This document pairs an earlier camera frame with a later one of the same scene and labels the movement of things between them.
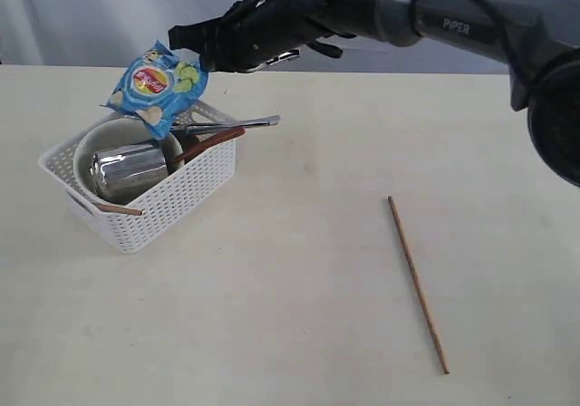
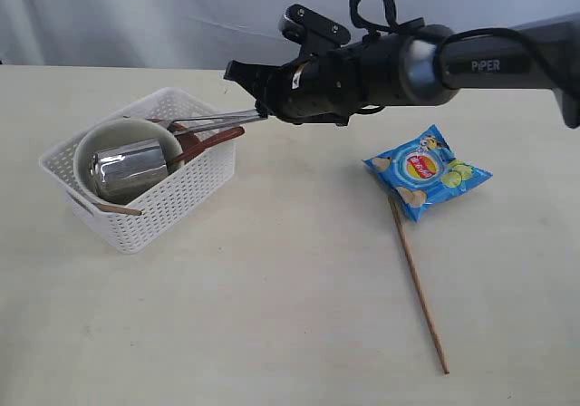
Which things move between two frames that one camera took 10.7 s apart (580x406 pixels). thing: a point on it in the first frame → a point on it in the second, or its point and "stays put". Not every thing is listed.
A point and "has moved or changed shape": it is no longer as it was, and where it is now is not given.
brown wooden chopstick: (417, 283) stays put
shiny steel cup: (122, 173) stays put
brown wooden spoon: (189, 144) stays put
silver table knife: (271, 120) has moved or changed shape
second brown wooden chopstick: (120, 209) stays put
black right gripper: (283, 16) → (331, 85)
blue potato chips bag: (159, 88) → (426, 171)
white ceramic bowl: (117, 134) stays put
